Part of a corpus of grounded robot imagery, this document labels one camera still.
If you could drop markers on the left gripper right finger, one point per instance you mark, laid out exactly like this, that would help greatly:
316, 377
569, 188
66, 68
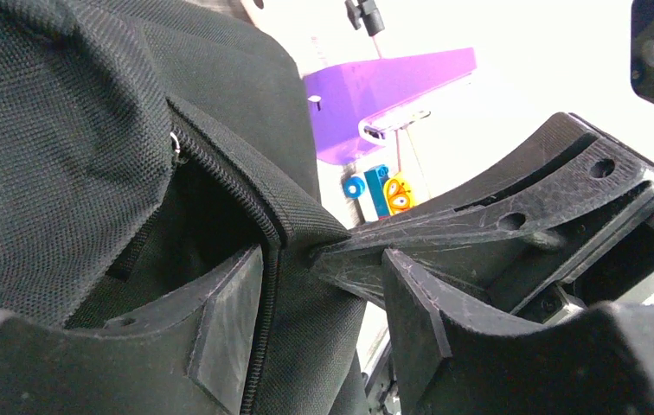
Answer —
454, 354

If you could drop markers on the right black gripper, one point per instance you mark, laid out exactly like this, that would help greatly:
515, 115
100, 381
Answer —
567, 217

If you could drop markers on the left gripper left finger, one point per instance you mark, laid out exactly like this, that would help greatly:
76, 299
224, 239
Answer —
184, 353

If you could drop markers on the black backpack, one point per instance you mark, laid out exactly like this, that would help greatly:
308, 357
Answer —
143, 143

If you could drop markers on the colourful toy train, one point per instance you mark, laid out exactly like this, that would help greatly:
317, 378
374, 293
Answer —
379, 193

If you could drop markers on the purple metronome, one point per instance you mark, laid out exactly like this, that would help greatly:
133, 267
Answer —
355, 105

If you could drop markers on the pink perforated stand board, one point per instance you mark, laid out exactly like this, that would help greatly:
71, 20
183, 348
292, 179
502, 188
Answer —
254, 10

